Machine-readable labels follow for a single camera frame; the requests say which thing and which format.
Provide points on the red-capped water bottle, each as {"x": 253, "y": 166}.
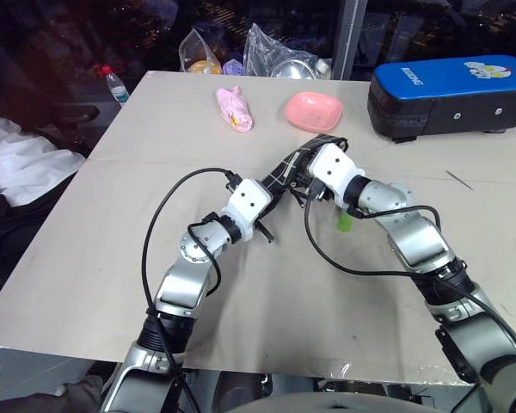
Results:
{"x": 115, "y": 86}

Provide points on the pink plastic packet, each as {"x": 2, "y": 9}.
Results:
{"x": 234, "y": 109}

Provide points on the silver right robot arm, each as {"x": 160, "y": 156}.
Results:
{"x": 417, "y": 241}

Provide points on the white cloth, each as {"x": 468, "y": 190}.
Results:
{"x": 21, "y": 159}

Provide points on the grey metal pillar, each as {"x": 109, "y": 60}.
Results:
{"x": 350, "y": 38}

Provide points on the clear bag with orange item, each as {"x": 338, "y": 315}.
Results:
{"x": 201, "y": 53}

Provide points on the clear bag with metal bowl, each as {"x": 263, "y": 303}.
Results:
{"x": 279, "y": 56}

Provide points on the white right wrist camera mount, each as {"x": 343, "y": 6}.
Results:
{"x": 332, "y": 168}

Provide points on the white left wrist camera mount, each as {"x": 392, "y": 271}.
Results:
{"x": 249, "y": 202}

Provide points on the purple small object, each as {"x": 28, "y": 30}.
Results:
{"x": 233, "y": 67}

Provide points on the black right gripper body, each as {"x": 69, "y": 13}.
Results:
{"x": 303, "y": 170}

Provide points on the pink soap dish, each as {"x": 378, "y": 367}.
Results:
{"x": 313, "y": 112}

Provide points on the black cloth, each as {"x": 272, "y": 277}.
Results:
{"x": 13, "y": 232}

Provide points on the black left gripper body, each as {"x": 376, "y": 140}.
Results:
{"x": 276, "y": 199}

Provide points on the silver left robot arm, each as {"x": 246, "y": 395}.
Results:
{"x": 180, "y": 284}

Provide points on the green highlighter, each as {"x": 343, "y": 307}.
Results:
{"x": 344, "y": 222}

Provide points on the black grid pouch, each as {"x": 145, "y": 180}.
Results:
{"x": 286, "y": 165}

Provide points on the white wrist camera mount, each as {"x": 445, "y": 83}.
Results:
{"x": 332, "y": 168}
{"x": 249, "y": 202}

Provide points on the blue black case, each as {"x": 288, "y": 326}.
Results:
{"x": 451, "y": 101}

